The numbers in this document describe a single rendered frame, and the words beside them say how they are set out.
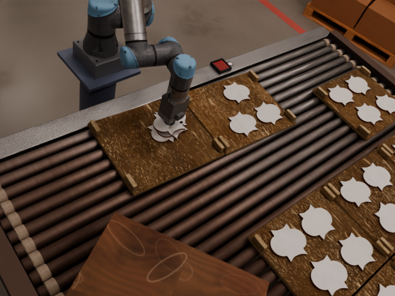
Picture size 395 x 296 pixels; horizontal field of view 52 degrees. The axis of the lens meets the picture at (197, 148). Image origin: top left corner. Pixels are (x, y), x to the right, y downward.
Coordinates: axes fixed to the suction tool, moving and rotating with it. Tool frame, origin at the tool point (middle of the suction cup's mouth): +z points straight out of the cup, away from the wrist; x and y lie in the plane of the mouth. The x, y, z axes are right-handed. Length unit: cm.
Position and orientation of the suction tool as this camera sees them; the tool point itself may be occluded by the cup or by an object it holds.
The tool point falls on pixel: (168, 123)
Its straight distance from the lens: 157.9
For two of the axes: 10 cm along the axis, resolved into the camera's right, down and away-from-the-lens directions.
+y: 6.9, -4.4, 5.7
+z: -2.4, 6.1, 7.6
